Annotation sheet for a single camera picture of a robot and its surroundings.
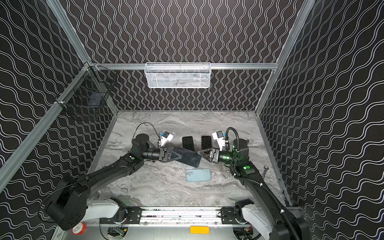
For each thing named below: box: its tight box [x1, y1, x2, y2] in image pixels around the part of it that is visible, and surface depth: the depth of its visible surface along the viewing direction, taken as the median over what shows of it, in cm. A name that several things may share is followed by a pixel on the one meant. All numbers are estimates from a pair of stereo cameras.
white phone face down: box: [182, 136, 195, 152], surface depth 105 cm
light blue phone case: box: [186, 168, 212, 183], surface depth 90 cm
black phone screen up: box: [170, 145, 202, 168], surface depth 73 cm
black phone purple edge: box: [201, 136, 212, 150], surface depth 103 cm
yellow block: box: [190, 225, 210, 235], surface depth 71 cm
